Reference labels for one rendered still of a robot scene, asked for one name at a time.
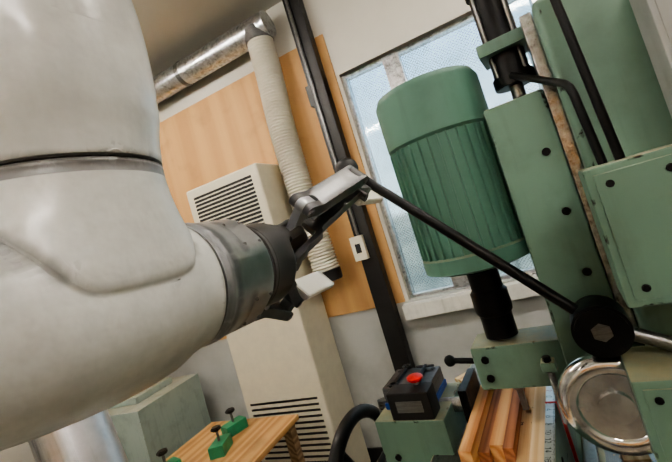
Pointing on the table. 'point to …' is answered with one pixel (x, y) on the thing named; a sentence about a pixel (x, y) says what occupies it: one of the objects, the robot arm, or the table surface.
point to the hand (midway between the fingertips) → (344, 239)
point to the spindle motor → (450, 169)
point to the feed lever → (586, 336)
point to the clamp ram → (465, 393)
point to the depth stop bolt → (552, 377)
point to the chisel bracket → (517, 358)
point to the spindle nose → (492, 304)
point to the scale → (549, 427)
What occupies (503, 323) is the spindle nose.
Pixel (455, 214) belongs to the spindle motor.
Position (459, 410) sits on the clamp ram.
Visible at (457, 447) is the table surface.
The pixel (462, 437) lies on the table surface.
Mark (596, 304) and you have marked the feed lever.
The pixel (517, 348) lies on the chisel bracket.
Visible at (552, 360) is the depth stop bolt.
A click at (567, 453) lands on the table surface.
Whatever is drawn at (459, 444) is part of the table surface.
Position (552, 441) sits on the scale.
